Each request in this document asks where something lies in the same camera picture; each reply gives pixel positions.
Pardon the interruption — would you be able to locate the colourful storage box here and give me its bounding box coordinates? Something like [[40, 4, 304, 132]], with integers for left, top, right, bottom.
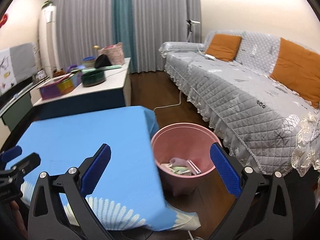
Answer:
[[39, 72, 82, 100]]

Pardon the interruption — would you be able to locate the pink trash bin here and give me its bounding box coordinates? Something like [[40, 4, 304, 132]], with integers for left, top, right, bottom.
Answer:
[[151, 122, 221, 197]]

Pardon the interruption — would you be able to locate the covered television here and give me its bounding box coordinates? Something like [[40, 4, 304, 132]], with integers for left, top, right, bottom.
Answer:
[[1, 43, 37, 95]]

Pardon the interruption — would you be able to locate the white floor lamp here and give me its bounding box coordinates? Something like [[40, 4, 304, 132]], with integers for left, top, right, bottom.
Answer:
[[186, 19, 201, 42]]

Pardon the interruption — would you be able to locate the pink patterned bag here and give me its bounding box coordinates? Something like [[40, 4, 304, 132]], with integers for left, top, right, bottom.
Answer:
[[98, 42, 125, 65]]

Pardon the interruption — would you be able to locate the white navy coffee table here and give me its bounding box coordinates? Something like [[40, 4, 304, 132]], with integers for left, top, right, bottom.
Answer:
[[34, 57, 131, 120]]

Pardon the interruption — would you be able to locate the dark green round tin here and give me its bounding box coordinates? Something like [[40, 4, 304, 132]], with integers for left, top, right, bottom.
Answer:
[[81, 69, 106, 87]]

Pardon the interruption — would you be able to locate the white standing air conditioner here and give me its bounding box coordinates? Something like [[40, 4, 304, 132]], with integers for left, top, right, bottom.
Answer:
[[39, 3, 61, 77]]

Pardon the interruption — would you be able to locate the teal curtain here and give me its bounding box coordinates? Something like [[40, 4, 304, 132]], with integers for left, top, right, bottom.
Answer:
[[112, 0, 137, 73]]

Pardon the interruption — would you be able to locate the grey curtain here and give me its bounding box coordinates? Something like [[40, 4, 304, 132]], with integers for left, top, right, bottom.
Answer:
[[52, 0, 201, 73]]

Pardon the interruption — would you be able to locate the grey quilted sofa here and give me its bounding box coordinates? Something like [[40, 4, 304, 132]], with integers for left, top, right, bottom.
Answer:
[[159, 31, 319, 176]]

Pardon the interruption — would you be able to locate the orange cushion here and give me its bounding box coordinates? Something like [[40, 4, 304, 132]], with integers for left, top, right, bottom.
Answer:
[[205, 34, 242, 62], [270, 38, 319, 108]]

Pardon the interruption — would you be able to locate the white power cable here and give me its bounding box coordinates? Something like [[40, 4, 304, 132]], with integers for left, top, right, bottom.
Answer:
[[152, 89, 183, 113]]

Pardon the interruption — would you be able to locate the red chinese knot ornament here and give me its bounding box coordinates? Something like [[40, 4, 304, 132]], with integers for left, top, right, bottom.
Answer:
[[0, 14, 8, 28]]

